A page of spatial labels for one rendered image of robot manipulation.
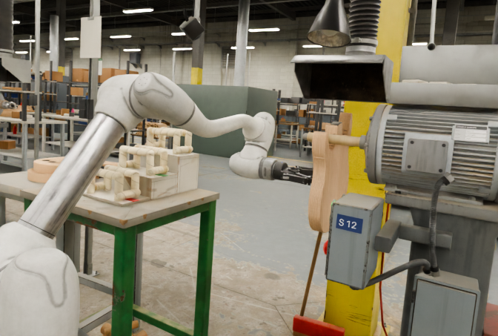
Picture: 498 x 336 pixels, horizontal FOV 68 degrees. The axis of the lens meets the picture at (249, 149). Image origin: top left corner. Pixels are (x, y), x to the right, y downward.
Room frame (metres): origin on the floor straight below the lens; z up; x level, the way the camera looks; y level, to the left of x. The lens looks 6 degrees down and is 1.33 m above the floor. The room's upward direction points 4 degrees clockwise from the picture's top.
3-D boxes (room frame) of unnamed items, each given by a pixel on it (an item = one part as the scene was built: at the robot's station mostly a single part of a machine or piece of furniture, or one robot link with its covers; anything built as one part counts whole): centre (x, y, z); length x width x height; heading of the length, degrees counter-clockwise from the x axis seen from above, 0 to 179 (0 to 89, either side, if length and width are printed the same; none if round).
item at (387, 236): (0.98, -0.39, 1.02); 0.19 x 0.04 x 0.04; 151
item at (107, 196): (1.50, 0.54, 0.94); 0.27 x 0.15 x 0.01; 61
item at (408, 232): (0.99, -0.50, 1.02); 0.13 x 0.04 x 0.04; 61
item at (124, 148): (1.59, 0.49, 1.12); 0.20 x 0.03 x 0.03; 60
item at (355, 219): (0.93, -0.36, 0.99); 0.24 x 0.21 x 0.26; 61
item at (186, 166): (1.76, 0.39, 1.02); 0.27 x 0.15 x 0.17; 61
